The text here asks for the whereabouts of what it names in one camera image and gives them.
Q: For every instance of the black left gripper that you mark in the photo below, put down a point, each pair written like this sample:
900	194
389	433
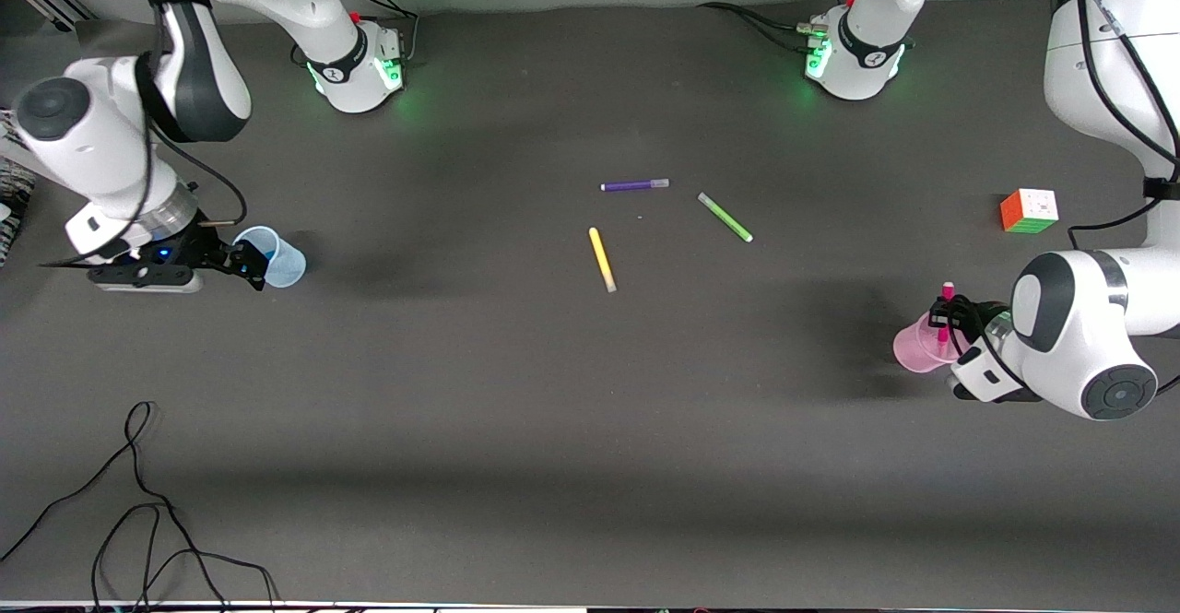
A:
967	315

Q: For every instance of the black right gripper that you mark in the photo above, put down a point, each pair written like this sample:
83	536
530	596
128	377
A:
205	248

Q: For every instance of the pink marker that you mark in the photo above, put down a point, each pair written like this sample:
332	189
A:
945	336

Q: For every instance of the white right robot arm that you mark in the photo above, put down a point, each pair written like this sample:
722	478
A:
101	143

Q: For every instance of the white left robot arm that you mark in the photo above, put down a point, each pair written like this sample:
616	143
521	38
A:
1097	51

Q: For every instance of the translucent blue plastic cup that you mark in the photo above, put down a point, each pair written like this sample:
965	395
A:
284	265

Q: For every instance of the pink plastic cup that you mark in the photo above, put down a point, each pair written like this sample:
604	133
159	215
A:
914	346

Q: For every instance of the colourful puzzle cube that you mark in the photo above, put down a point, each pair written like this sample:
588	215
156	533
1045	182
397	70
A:
1029	211

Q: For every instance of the grey patterned object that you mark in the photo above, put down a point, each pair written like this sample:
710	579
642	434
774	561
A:
13	203

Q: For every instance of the green marker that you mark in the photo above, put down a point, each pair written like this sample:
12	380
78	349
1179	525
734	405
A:
725	218

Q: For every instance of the purple marker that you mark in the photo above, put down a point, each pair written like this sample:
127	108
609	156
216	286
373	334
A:
634	185

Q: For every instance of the yellow marker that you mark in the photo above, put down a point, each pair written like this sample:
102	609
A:
602	260

